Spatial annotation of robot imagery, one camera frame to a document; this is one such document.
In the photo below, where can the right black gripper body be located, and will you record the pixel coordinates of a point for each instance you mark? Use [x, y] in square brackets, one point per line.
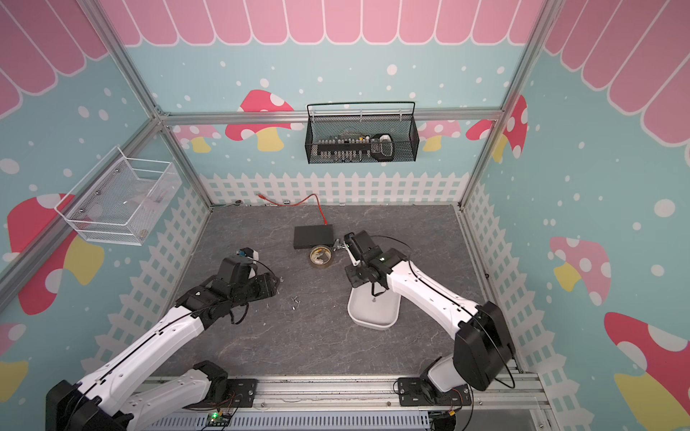
[356, 273]

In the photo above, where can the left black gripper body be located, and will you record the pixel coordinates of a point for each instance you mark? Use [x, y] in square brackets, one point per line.
[256, 289]

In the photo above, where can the white plastic storage box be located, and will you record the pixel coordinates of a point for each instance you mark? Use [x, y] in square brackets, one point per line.
[376, 313]

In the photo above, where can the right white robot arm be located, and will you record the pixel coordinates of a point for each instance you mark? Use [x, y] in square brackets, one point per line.
[483, 345]

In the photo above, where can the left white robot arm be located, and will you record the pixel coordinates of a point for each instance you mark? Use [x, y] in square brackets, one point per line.
[108, 398]

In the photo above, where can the black flat box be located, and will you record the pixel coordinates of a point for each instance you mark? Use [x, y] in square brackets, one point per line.
[308, 237]

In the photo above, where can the black device in basket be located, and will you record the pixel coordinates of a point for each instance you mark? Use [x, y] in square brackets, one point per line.
[382, 148]

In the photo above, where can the green circuit board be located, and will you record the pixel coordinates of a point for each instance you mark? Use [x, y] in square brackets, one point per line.
[217, 419]

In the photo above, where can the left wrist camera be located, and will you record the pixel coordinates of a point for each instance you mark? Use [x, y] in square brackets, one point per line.
[252, 255]

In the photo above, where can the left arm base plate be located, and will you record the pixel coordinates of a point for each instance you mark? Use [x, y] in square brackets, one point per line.
[238, 393]

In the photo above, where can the black wire wall basket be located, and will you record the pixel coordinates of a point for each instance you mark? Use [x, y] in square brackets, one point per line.
[341, 132]

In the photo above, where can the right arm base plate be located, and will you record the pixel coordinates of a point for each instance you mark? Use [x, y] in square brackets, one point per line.
[417, 392]

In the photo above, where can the white wire wall basket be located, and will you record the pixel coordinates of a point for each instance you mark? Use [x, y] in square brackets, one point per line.
[121, 199]

